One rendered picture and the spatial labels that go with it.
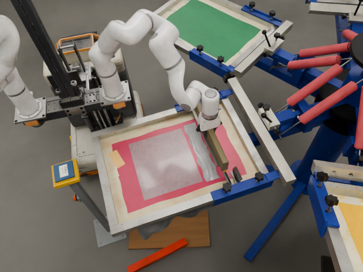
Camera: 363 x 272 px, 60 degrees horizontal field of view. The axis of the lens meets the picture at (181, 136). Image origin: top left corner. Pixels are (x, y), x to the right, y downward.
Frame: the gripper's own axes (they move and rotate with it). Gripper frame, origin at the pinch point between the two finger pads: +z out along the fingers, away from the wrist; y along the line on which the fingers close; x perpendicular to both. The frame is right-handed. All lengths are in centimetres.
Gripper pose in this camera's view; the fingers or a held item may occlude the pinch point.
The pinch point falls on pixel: (208, 132)
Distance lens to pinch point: 155.3
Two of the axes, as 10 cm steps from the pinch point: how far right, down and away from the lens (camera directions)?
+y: -9.5, 2.9, -1.4
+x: 3.2, 7.8, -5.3
